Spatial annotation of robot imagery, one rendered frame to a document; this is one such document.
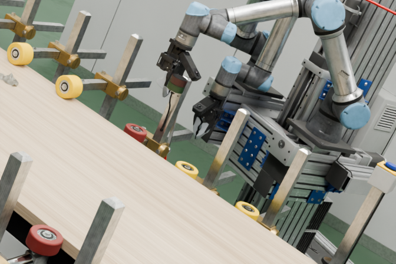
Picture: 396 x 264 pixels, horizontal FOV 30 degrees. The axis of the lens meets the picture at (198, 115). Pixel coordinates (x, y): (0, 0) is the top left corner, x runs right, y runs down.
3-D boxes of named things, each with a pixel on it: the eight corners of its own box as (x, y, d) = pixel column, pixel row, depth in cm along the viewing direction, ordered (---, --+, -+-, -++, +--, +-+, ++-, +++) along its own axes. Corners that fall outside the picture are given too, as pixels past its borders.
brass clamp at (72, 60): (54, 53, 290) (59, 42, 289) (78, 69, 285) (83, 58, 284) (43, 53, 285) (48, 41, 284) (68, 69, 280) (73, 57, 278)
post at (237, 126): (186, 224, 264) (243, 106, 250) (194, 229, 262) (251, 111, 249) (181, 225, 261) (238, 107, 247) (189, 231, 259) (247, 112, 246)
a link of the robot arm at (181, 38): (201, 38, 268) (190, 36, 261) (196, 49, 269) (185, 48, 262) (185, 28, 271) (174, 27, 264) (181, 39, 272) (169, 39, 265)
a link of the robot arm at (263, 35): (274, 70, 330) (287, 42, 326) (247, 57, 330) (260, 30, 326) (274, 64, 341) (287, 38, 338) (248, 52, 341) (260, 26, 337)
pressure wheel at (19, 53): (27, 38, 267) (37, 57, 266) (14, 50, 271) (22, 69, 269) (16, 38, 262) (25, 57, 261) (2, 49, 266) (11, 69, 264)
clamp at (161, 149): (138, 139, 273) (143, 127, 271) (165, 158, 267) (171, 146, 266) (129, 141, 268) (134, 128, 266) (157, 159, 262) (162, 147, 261)
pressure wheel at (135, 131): (122, 148, 265) (135, 121, 262) (139, 160, 262) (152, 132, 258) (109, 151, 258) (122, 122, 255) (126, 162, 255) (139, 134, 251)
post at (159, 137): (134, 189, 274) (185, 74, 260) (141, 194, 273) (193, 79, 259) (128, 190, 271) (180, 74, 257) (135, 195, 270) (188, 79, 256)
